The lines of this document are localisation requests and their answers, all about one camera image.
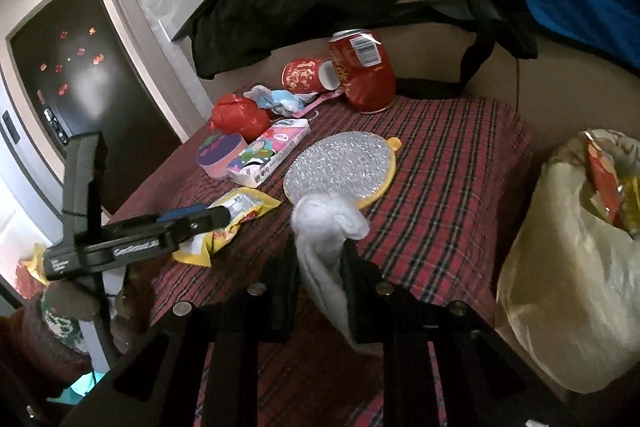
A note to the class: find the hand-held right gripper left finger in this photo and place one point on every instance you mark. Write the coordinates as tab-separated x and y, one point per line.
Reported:
282	297

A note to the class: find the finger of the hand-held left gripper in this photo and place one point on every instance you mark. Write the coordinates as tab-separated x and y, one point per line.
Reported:
212	222
185	211

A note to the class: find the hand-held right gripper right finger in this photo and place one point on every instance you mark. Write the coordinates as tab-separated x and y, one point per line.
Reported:
360	297

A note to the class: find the yellow snack wrapper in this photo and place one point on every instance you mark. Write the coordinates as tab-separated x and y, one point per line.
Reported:
245	202

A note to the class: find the pink container with purple lid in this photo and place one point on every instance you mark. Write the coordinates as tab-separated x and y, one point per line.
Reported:
220	154

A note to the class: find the white tissue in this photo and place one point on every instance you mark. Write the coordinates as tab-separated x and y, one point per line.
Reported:
320	232

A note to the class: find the cartoon print tissue pack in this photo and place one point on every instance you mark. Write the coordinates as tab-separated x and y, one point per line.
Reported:
270	147

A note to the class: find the beige plastic bag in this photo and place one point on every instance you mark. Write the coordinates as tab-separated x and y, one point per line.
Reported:
550	282

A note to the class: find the person's left forearm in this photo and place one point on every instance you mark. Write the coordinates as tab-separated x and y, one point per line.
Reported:
45	357

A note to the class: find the person's left hand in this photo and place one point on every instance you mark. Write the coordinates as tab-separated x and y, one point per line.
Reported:
70	296

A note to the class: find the door lock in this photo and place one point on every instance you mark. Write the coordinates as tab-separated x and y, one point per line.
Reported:
54	122

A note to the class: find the yellow packet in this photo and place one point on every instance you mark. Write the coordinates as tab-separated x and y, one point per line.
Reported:
37	259

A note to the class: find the black door with red stickers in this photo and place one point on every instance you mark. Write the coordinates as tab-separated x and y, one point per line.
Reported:
95	82

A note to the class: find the red crumpled plastic bag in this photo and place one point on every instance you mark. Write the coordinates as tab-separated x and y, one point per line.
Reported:
237	117

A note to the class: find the round silver coaster yellow trim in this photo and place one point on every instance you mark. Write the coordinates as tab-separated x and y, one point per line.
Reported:
340	167

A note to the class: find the red plaid tablecloth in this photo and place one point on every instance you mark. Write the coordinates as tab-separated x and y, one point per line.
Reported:
450	187

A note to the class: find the pink paper strip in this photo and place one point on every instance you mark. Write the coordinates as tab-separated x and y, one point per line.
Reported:
320	102

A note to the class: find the red paper cup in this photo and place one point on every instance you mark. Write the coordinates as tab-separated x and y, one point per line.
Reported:
302	74

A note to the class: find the teal cloth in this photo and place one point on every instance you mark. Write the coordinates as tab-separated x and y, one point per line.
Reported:
82	387

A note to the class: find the dented red drink can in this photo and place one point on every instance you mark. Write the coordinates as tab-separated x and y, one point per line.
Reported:
367	77

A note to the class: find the red snack packet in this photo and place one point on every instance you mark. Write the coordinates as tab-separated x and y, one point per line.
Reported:
605	177

